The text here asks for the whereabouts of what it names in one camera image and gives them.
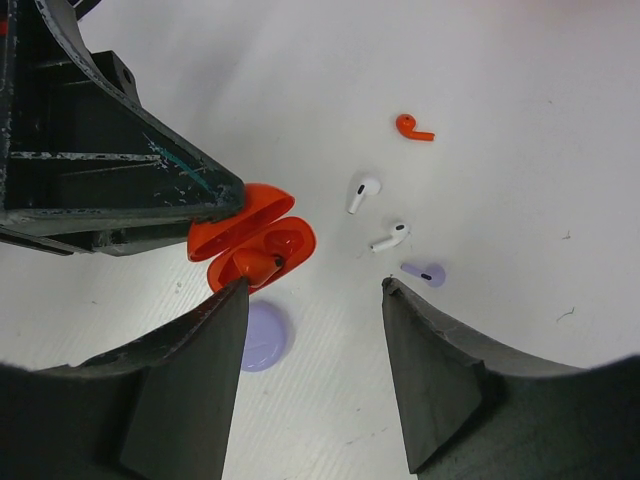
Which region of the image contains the white earbud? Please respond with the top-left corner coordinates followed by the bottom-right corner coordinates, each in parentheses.
top-left (347, 174), bottom-right (382, 215)
top-left (370, 222), bottom-right (410, 253)

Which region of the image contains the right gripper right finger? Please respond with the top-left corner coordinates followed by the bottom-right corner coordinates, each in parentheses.
top-left (382, 277), bottom-right (639, 479)

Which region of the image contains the purple earbud upper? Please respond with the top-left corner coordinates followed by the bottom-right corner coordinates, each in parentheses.
top-left (401, 262), bottom-right (446, 288)

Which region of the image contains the white earbud right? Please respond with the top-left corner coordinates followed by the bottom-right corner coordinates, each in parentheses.
top-left (370, 222), bottom-right (410, 253)

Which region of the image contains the orange earbud charging case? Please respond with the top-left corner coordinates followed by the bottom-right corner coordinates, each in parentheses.
top-left (187, 183), bottom-right (316, 294)

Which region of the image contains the purple earbud charging case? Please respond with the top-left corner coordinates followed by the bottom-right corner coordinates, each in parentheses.
top-left (241, 300), bottom-right (294, 373)

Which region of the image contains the orange earbud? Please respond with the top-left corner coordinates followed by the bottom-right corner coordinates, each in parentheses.
top-left (395, 113), bottom-right (436, 142)
top-left (232, 248), bottom-right (285, 288)

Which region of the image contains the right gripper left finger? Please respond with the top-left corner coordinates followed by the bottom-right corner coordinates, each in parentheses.
top-left (1, 280), bottom-right (249, 479)

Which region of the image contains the white earbud left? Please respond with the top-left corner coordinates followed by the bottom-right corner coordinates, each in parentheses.
top-left (347, 174), bottom-right (382, 215)

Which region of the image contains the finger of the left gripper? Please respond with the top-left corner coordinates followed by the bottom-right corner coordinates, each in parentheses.
top-left (1, 222), bottom-right (191, 257)
top-left (1, 1), bottom-right (244, 235)

